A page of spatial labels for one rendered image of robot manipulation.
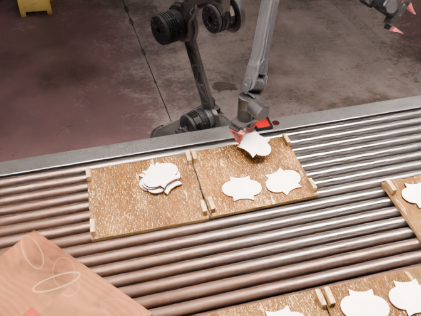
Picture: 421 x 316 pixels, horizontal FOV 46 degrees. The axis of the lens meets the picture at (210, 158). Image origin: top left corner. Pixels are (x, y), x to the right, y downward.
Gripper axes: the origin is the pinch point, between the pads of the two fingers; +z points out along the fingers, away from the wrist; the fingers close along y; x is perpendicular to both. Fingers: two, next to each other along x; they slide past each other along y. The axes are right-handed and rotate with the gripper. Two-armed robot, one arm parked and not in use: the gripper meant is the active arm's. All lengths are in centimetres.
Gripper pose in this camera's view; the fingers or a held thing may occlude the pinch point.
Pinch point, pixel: (243, 136)
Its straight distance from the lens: 196.6
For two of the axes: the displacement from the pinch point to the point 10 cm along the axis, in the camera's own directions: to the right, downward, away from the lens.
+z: -0.1, 7.2, 6.9
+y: 6.1, -5.5, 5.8
